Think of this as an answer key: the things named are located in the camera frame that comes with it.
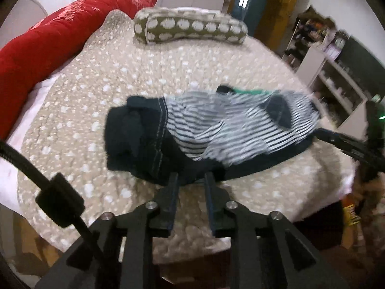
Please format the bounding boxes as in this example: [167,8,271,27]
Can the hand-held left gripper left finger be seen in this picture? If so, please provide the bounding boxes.
[36,172,181,289]

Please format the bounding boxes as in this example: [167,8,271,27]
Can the yellow curtain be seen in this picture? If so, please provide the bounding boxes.
[255,0,309,53]

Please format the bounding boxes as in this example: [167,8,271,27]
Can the olive white-dotted pillow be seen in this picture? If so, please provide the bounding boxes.
[133,6,249,46]

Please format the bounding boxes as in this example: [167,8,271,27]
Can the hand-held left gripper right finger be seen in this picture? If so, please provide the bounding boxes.
[205,172,350,289]

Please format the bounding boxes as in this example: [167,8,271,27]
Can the red blanket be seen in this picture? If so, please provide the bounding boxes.
[0,0,161,141]

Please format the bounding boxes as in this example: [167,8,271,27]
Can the white bed sheet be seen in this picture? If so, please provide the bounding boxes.
[0,72,68,208]

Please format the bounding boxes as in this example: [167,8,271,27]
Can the teal door with window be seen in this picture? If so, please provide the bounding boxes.
[232,0,262,35]

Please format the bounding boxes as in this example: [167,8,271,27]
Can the yellow snack packet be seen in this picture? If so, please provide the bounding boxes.
[343,203,362,226]

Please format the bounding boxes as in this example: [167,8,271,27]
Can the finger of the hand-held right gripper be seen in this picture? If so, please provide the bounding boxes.
[314,128,369,149]
[335,143,372,166]

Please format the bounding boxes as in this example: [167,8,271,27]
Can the black cable with ferrite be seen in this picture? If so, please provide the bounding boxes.
[0,138,106,265]

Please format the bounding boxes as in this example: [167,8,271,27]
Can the beige spotted quilt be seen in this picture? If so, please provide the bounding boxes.
[16,7,356,262]

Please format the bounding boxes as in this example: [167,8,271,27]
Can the navy striped pants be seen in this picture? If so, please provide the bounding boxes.
[103,85,325,187]

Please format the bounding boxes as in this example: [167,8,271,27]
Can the cluttered white shelf unit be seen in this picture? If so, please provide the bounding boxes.
[282,5,385,128]

